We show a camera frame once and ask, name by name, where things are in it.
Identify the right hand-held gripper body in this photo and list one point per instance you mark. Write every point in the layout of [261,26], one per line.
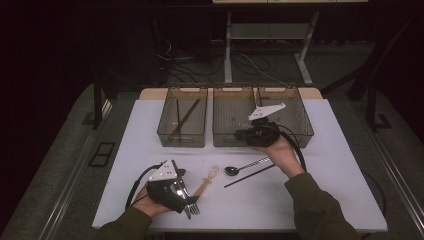
[263,135]

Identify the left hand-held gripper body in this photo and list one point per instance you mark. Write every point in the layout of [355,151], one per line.
[163,195]

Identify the smoky transparent plastic bin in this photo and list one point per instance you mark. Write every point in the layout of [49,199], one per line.
[293,116]
[166,113]
[230,110]

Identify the brown wooden chopstick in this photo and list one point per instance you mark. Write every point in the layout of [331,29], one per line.
[184,117]

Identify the person's left hand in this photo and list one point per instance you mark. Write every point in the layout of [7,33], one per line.
[150,206]

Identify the person's right hand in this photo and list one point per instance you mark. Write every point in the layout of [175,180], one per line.
[285,156]

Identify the black metal stand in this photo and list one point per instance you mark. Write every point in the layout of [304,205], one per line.
[371,106]
[97,100]

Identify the grey metal frame desk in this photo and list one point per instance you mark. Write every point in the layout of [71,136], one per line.
[228,50]

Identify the aluminium rail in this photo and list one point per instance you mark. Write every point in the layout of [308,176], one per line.
[71,176]
[393,166]

